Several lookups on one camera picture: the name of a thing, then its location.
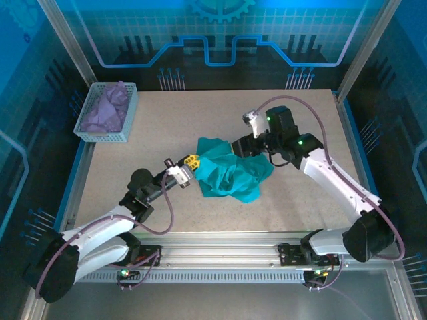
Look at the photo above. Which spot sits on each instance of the teal t-shirt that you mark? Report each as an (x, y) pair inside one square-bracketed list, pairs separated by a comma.
[(230, 173)]

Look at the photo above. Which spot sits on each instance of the light blue plastic basket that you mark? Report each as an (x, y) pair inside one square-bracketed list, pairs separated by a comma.
[(80, 131)]

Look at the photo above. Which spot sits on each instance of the purple garment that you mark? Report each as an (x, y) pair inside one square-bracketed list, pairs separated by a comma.
[(106, 110)]

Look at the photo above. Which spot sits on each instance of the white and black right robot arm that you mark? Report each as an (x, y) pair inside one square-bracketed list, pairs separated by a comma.
[(333, 186)]

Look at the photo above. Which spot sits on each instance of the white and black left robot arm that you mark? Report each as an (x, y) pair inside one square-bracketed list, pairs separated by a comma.
[(96, 230)]

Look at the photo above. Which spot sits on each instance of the blue table edge strip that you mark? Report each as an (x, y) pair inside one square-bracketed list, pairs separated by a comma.
[(355, 133), (66, 196)]

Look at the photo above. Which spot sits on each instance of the small LED controller board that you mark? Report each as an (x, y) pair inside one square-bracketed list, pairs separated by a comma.
[(317, 273), (126, 272)]

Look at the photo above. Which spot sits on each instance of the grey metal front panel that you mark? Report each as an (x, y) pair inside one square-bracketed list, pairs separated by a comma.
[(213, 300)]

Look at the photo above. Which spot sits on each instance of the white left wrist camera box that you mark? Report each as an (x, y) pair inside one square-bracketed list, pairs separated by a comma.
[(178, 173)]

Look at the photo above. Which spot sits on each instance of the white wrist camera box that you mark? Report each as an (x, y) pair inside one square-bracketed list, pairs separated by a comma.
[(257, 123), (178, 173)]

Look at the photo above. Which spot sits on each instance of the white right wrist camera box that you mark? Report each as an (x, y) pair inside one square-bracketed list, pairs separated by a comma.
[(257, 123)]

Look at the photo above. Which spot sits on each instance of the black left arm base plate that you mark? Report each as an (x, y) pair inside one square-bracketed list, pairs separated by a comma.
[(148, 250)]

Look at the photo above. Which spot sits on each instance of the aluminium mounting rail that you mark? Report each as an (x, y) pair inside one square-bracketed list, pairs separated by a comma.
[(217, 246)]

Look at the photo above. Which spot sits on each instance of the aluminium frame bracket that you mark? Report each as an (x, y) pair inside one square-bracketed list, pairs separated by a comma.
[(362, 56)]

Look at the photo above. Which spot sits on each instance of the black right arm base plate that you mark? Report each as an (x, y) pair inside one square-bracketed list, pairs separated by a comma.
[(290, 256)]

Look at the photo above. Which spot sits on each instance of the aluminium frame post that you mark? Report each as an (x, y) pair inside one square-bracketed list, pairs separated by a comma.
[(78, 56)]

